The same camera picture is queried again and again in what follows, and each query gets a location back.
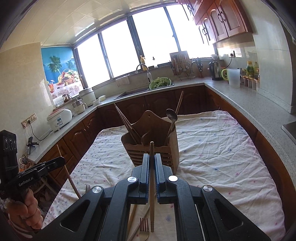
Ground light wooden chopstick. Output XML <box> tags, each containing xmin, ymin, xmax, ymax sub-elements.
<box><xmin>175</xmin><ymin>90</ymin><xmax>184</xmax><ymax>115</ymax></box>

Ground dark metal spoon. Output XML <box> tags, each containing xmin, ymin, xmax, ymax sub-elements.
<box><xmin>166</xmin><ymin>108</ymin><xmax>178</xmax><ymax>143</ymax></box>

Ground brown lower kitchen cabinets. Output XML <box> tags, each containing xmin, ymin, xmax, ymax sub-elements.
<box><xmin>28</xmin><ymin>84</ymin><xmax>296</xmax><ymax>204</ymax></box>

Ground person's left hand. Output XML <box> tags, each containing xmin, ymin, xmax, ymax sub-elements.
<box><xmin>6</xmin><ymin>189</ymin><xmax>43</xmax><ymax>230</ymax></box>

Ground dark metal-tipped chopstick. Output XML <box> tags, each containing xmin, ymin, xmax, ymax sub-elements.
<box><xmin>128</xmin><ymin>203</ymin><xmax>155</xmax><ymax>240</ymax></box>

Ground white rice cooker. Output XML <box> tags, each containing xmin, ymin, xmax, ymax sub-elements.
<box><xmin>47</xmin><ymin>108</ymin><xmax>72</xmax><ymax>132</ymax></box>

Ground white floral tablecloth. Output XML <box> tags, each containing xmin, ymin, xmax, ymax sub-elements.
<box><xmin>43</xmin><ymin>110</ymin><xmax>286</xmax><ymax>241</ymax></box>

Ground small white blender appliance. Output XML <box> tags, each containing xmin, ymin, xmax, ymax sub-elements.
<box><xmin>72</xmin><ymin>98</ymin><xmax>88</xmax><ymax>114</ymax></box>

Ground white cooking pot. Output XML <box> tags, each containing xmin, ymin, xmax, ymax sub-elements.
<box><xmin>79</xmin><ymin>88</ymin><xmax>96</xmax><ymax>107</ymax></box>

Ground wooden utensil holder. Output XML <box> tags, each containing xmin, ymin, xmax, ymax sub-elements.
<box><xmin>121</xmin><ymin>110</ymin><xmax>179</xmax><ymax>174</ymax></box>

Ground tropical fruit poster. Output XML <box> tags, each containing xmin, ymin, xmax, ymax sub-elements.
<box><xmin>41</xmin><ymin>46</ymin><xmax>83</xmax><ymax>101</ymax></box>

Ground green bowl of vegetables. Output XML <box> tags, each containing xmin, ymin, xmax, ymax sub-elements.
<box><xmin>149</xmin><ymin>77</ymin><xmax>172</xmax><ymax>90</ymax></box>

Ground chrome sink faucet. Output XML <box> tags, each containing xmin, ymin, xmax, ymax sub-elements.
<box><xmin>135</xmin><ymin>63</ymin><xmax>152</xmax><ymax>83</ymax></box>

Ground white plastic jug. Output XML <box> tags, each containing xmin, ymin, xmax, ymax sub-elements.
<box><xmin>221</xmin><ymin>68</ymin><xmax>240</xmax><ymax>88</ymax></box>

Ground spice jar rack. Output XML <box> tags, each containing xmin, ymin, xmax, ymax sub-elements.
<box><xmin>241</xmin><ymin>61</ymin><xmax>260</xmax><ymax>91</ymax></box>

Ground black electric kettle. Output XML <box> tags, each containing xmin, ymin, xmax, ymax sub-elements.
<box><xmin>209</xmin><ymin>61</ymin><xmax>223</xmax><ymax>81</ymax></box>

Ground knife and utensil rack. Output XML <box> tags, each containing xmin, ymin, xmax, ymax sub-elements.
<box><xmin>170</xmin><ymin>51</ymin><xmax>196</xmax><ymax>80</ymax></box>

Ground brown upper wall cabinets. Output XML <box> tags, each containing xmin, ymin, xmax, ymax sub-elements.
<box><xmin>177</xmin><ymin>0</ymin><xmax>252</xmax><ymax>44</ymax></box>

